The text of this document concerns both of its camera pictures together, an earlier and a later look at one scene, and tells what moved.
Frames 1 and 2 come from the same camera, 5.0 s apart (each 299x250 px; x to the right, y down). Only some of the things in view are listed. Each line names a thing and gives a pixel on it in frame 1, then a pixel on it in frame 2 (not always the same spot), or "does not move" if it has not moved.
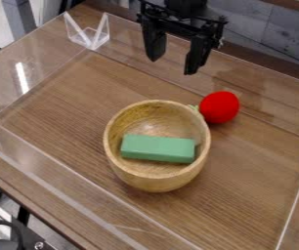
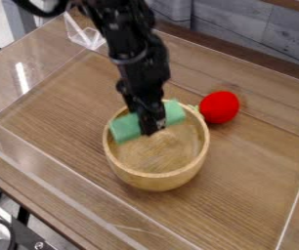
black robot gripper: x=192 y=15 → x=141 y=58
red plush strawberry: x=219 y=106 does not move
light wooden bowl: x=156 y=144 does not move
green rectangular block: x=157 y=147 → x=125 y=127
